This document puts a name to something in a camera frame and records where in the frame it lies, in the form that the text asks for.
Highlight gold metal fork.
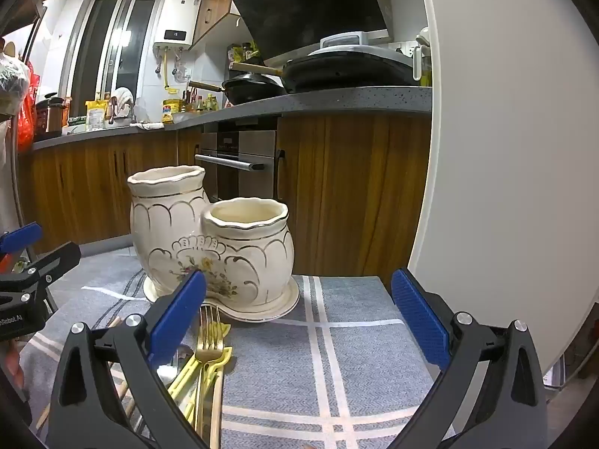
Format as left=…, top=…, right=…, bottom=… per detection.
left=195, top=304, right=226, bottom=440

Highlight grey and white appliance lid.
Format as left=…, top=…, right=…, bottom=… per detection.
left=309, top=31, right=410, bottom=59

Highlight grey speckled kitchen countertop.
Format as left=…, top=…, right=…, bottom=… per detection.
left=33, top=86, right=434, bottom=150

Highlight white kettle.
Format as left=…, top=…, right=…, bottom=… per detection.
left=412, top=25, right=432, bottom=87

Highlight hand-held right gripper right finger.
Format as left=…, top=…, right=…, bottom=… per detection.
left=390, top=268, right=549, bottom=449

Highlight dark lidded jar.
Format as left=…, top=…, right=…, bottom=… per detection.
left=45, top=97, right=65, bottom=132

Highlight stainless steel built-in oven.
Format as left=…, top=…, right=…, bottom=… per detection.
left=194, top=130, right=277, bottom=202

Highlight white wall water heater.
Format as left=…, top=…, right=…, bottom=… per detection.
left=152, top=0, right=202, bottom=50

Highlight white crumpled cloth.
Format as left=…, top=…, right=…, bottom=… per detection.
left=115, top=87, right=136, bottom=117

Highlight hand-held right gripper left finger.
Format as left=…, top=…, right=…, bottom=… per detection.
left=45, top=269, right=209, bottom=449

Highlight small black wok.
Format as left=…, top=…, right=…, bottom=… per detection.
left=188, top=73, right=286, bottom=105

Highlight cream ceramic double utensil holder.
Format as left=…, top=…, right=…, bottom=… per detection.
left=127, top=165, right=300, bottom=324

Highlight wooden lower kitchen cabinets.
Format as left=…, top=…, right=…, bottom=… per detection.
left=19, top=114, right=431, bottom=277

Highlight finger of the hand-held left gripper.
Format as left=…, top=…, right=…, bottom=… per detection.
left=0, top=241, right=82, bottom=314
left=0, top=223, right=44, bottom=274

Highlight sliding glass window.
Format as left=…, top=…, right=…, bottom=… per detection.
left=70, top=0, right=157, bottom=104

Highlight grey plaid table cloth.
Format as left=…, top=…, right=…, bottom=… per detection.
left=19, top=255, right=457, bottom=449

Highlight gold metal utensil handle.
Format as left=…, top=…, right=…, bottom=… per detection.
left=212, top=365, right=225, bottom=449

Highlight red plastic bag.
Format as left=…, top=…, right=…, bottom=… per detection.
left=18, top=61, right=40, bottom=153

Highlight yellow food packet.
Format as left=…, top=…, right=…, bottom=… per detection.
left=85, top=100, right=106, bottom=131

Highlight black range hood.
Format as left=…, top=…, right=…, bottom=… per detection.
left=230, top=0, right=391, bottom=64

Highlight silver metal spoon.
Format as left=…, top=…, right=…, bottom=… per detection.
left=156, top=343, right=195, bottom=384

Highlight large black frying pan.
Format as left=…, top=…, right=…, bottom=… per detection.
left=228, top=54, right=417, bottom=94

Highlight row of condiment bottles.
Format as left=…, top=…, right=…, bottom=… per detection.
left=180, top=94, right=221, bottom=113

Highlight clear plastic wrapped bundle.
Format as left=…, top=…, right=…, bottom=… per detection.
left=0, top=54, right=30, bottom=115

